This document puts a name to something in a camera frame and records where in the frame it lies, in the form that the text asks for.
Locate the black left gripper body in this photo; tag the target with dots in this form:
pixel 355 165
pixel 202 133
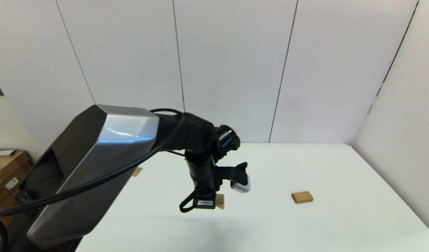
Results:
pixel 204 194

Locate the arched wooden building block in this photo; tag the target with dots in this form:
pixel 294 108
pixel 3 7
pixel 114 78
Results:
pixel 220 202

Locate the rectangular wooden building block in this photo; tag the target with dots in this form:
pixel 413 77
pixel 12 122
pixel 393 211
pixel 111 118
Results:
pixel 302 197

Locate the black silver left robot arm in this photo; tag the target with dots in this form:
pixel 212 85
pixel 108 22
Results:
pixel 105 147

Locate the triangular wooden building block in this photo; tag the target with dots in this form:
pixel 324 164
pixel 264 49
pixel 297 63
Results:
pixel 138 171

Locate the brown labelled cardboard box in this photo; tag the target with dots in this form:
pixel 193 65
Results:
pixel 4 200
pixel 4 168

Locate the flat white item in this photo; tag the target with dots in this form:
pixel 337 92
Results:
pixel 0 153

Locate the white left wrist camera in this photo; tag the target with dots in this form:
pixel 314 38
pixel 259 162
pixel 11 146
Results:
pixel 240 185

